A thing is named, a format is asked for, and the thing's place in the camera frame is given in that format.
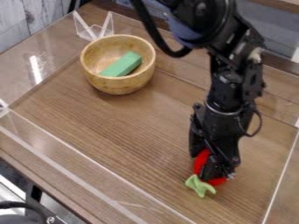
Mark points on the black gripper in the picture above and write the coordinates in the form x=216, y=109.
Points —
x=217, y=131

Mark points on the red plush strawberry toy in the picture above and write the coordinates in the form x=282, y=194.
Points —
x=197, y=182

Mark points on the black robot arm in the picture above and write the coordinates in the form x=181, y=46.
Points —
x=210, y=24

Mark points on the green rectangular block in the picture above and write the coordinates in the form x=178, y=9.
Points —
x=123, y=66

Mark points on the wooden bowl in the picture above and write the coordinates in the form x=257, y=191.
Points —
x=103, y=52

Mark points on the clear acrylic tray wall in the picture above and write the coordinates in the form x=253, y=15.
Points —
x=89, y=188

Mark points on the clear acrylic corner bracket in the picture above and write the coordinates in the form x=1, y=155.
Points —
x=93, y=32

